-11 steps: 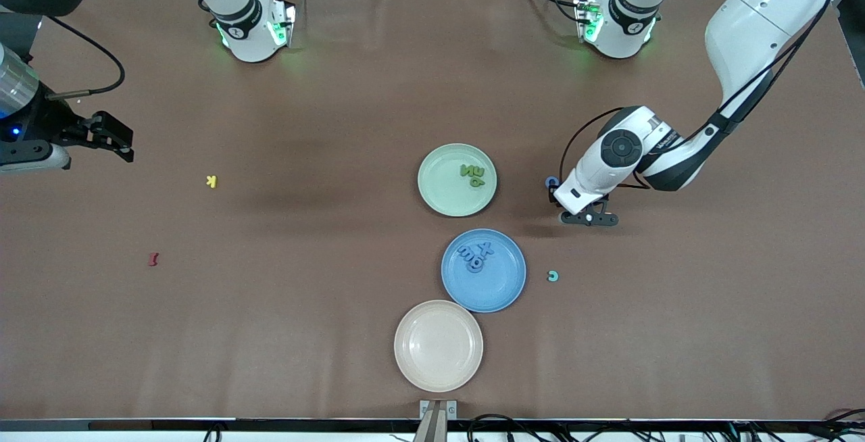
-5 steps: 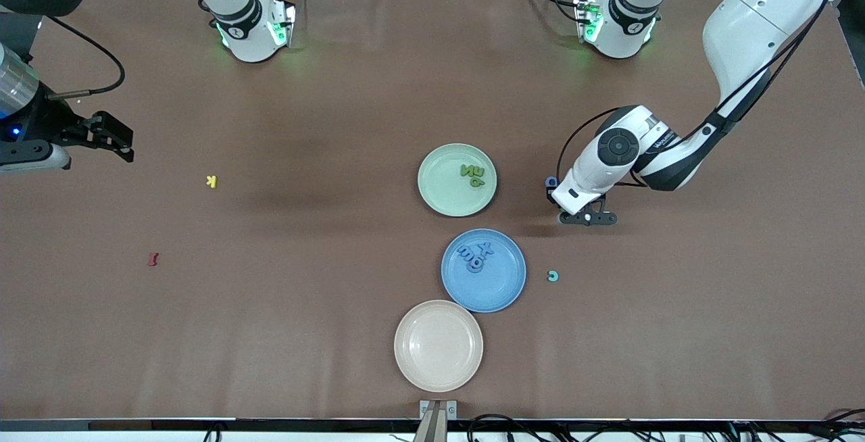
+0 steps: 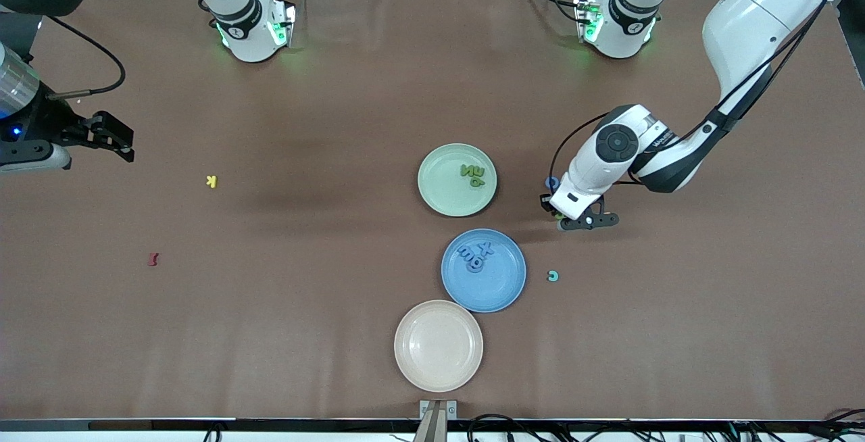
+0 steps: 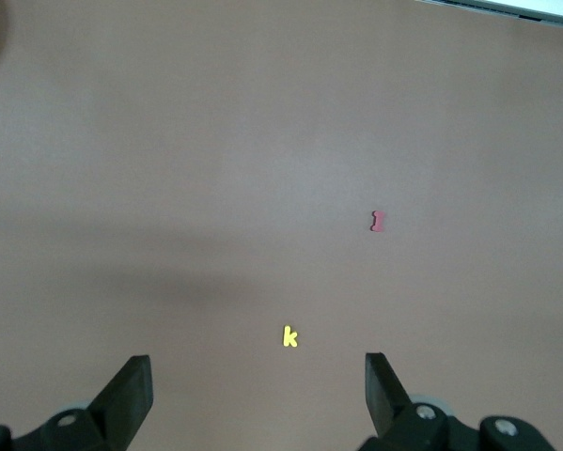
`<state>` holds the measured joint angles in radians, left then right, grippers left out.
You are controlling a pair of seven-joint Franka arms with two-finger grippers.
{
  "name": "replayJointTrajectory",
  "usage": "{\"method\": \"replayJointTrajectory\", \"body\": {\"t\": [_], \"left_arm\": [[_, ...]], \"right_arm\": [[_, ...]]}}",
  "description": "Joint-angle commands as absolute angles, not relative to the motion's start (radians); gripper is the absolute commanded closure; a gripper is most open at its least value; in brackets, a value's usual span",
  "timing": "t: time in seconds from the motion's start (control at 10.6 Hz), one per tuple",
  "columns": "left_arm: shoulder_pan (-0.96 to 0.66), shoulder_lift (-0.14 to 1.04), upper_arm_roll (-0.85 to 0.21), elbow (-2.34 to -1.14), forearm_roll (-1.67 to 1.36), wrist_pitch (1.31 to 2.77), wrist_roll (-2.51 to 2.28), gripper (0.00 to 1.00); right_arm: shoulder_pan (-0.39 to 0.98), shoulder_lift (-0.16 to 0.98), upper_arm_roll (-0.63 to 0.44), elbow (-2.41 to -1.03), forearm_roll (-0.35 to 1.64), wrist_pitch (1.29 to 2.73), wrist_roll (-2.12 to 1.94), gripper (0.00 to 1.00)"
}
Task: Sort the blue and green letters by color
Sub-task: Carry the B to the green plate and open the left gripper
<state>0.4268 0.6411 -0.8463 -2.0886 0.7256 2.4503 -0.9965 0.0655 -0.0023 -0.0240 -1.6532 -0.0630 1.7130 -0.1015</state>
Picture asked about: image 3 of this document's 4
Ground blue plate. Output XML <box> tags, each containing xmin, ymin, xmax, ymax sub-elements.
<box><xmin>441</xmin><ymin>228</ymin><xmax>527</xmax><ymax>314</ymax></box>

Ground black and red cables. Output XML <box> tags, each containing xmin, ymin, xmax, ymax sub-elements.
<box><xmin>821</xmin><ymin>407</ymin><xmax>865</xmax><ymax>442</ymax></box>

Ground black cable bundle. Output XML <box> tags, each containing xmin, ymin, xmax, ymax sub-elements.
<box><xmin>466</xmin><ymin>414</ymin><xmax>683</xmax><ymax>442</ymax></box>

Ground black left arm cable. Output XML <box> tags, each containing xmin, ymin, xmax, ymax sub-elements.
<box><xmin>549</xmin><ymin>0</ymin><xmax>839</xmax><ymax>193</ymax></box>

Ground brown table cover sheet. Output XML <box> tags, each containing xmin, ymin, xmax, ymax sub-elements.
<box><xmin>0</xmin><ymin>0</ymin><xmax>865</xmax><ymax>422</ymax></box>

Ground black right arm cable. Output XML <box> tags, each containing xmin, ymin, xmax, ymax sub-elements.
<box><xmin>46</xmin><ymin>15</ymin><xmax>127</xmax><ymax>101</ymax></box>

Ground light green plate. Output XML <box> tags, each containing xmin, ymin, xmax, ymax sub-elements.
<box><xmin>417</xmin><ymin>143</ymin><xmax>498</xmax><ymax>218</ymax></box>

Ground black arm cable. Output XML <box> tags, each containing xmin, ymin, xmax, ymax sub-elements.
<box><xmin>46</xmin><ymin>15</ymin><xmax>127</xmax><ymax>101</ymax></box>
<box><xmin>549</xmin><ymin>0</ymin><xmax>839</xmax><ymax>193</ymax></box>

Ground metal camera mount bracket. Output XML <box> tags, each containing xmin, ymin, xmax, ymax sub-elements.
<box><xmin>414</xmin><ymin>399</ymin><xmax>458</xmax><ymax>442</ymax></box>

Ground beige plate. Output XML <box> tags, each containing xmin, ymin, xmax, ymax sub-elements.
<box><xmin>394</xmin><ymin>300</ymin><xmax>485</xmax><ymax>393</ymax></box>

